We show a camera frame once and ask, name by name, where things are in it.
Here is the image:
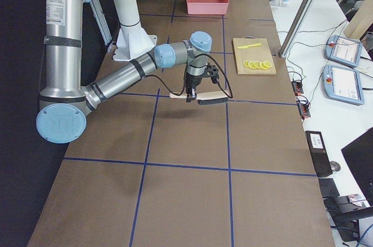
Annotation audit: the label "black box with label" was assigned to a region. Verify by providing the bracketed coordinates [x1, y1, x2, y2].
[305, 130, 332, 178]

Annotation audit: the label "yellow plastic knife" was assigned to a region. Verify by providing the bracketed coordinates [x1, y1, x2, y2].
[237, 43, 262, 49]

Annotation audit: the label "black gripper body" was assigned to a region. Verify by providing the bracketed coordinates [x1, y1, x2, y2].
[185, 63, 219, 93]

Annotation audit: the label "teach pendant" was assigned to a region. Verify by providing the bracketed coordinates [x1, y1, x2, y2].
[322, 65, 365, 105]
[325, 35, 363, 68]

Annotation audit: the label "near orange connector block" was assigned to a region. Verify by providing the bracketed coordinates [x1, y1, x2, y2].
[296, 95, 311, 119]

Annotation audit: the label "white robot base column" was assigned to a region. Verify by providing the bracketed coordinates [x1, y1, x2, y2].
[113, 0, 157, 62]

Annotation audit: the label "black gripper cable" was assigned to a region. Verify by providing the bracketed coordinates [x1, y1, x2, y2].
[144, 53, 233, 99]

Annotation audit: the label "pink plastic bin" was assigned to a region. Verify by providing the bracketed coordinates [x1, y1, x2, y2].
[186, 0, 229, 15]

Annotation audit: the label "black monitor stand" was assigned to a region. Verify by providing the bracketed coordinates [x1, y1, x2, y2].
[323, 196, 372, 242]

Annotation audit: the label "black monitor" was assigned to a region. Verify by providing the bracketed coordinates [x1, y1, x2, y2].
[342, 133, 372, 204]

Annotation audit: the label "far orange connector block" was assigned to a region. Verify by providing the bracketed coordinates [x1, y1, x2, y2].
[291, 80, 304, 96]

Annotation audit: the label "orange connector block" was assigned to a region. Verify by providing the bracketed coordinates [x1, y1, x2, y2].
[296, 95, 311, 119]
[291, 80, 304, 96]

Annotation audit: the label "aluminium frame post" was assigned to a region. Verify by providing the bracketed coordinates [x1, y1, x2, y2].
[279, 0, 314, 58]

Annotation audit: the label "beige hand brush black bristles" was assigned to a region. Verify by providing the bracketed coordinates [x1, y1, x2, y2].
[169, 91, 229, 105]

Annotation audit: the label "wooden cutting board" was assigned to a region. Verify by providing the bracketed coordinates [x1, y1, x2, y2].
[233, 38, 276, 76]

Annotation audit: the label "near teach pendant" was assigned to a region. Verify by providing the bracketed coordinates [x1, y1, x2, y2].
[322, 65, 365, 105]

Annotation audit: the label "far teach pendant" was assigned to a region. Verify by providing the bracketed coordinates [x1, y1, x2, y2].
[325, 35, 363, 68]

